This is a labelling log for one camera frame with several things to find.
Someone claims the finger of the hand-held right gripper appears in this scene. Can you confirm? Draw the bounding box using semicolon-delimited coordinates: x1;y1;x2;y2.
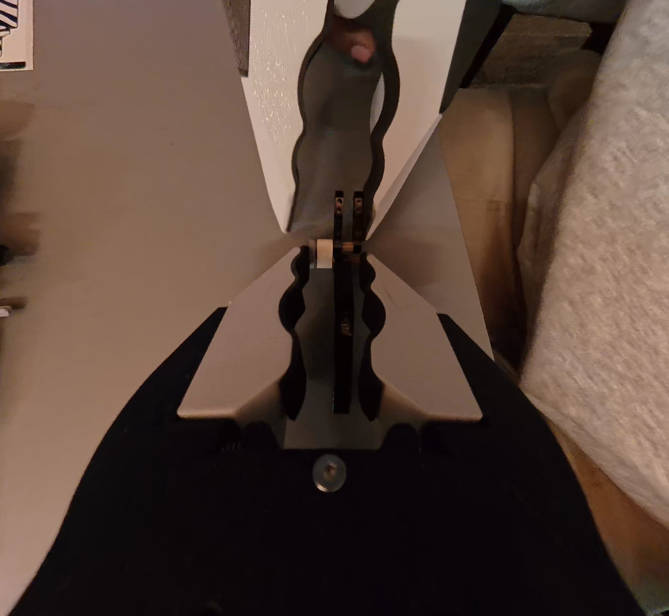
241;0;335;234
368;0;475;240

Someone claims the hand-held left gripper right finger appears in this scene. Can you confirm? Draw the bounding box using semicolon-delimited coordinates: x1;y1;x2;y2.
358;251;484;450

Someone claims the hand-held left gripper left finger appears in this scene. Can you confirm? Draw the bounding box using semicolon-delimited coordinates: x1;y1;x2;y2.
177;245;314;449

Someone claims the black lego beam assembly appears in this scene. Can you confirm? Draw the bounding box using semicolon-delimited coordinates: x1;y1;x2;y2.
308;189;366;414

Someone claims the person's right hand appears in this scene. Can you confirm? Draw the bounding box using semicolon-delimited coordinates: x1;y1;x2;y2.
328;14;376;63

